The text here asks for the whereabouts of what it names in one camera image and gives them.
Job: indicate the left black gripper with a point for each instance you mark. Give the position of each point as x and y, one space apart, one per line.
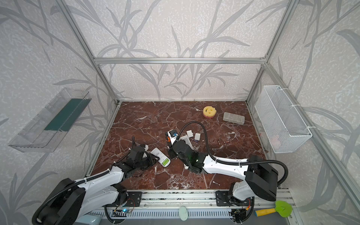
149 159

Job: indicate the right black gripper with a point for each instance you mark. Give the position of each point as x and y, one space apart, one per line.
172 150

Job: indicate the white remote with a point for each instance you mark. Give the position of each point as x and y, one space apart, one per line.
187 141
163 159

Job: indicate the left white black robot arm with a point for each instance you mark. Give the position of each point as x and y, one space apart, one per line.
70 199

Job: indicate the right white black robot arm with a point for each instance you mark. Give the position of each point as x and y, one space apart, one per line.
260 178

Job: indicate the yellow smiley sponge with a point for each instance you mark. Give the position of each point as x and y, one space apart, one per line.
209 112

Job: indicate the pale green oval object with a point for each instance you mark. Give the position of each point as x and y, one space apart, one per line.
183 213

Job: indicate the small circuit board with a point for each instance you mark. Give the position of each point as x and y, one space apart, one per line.
119 211

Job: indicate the clear plastic box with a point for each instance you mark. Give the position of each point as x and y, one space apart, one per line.
234 118

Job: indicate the green yellow toy spatula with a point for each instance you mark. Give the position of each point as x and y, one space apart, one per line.
283 208

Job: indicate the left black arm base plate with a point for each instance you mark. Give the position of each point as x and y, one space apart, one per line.
128 199

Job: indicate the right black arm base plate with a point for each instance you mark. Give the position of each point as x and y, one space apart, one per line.
223 198

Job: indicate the white wire basket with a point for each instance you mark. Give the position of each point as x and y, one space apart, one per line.
285 129

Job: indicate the clear plastic wall shelf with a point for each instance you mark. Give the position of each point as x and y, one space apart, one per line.
48 128

